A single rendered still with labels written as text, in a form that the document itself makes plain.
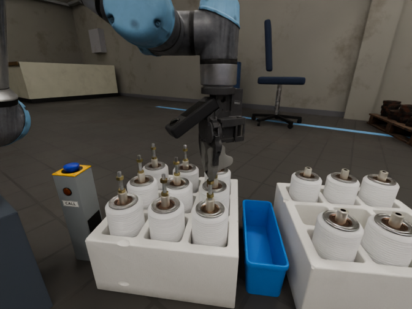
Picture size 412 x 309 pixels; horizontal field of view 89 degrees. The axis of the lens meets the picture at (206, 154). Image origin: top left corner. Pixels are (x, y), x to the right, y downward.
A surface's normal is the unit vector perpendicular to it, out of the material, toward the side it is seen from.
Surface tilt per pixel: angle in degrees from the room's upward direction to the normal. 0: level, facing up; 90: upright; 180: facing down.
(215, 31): 90
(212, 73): 90
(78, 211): 90
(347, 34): 90
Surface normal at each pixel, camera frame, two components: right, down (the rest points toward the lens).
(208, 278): -0.14, 0.36
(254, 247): 0.00, -0.93
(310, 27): -0.57, 0.29
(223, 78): 0.24, 0.36
